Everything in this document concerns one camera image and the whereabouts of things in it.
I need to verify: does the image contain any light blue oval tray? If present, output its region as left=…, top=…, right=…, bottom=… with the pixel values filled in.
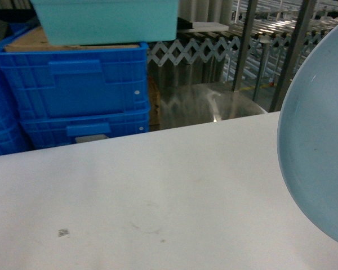
left=277, top=25, right=338, bottom=242

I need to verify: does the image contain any blue crate bottom right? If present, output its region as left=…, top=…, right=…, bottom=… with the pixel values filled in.
left=20, top=110, right=149, bottom=149

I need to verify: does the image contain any blue crate top right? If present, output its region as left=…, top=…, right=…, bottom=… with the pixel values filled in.
left=0, top=31, right=150, bottom=120

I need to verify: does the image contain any expandable roller conveyor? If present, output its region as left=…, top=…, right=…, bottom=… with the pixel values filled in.
left=148, top=1, right=338, bottom=67

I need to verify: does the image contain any teal plastic box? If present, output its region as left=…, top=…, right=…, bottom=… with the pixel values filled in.
left=32, top=1, right=179, bottom=46

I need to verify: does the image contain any blue crate bottom middle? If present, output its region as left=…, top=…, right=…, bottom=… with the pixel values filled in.
left=0, top=122, right=33, bottom=156

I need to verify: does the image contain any brown cardboard sheet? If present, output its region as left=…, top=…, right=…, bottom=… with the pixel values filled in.
left=4, top=26, right=140, bottom=52

